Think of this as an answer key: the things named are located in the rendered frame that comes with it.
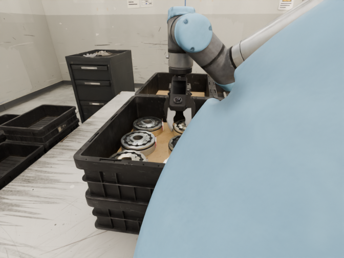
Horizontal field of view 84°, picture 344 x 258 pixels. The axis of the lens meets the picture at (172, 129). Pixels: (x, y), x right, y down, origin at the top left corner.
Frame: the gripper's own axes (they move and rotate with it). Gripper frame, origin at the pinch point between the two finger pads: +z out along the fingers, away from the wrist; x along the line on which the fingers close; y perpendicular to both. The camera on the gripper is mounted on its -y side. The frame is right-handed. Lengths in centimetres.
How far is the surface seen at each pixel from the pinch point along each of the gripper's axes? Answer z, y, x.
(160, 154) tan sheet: 2.0, -12.3, 5.3
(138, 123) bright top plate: -1.3, 1.5, 14.1
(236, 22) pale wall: -36, 315, -94
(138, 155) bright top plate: -0.9, -16.6, 10.6
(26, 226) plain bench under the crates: 15, -27, 39
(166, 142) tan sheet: 1.9, -5.4, 4.1
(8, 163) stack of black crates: 47, 36, 108
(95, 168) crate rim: -6.2, -28.6, 16.5
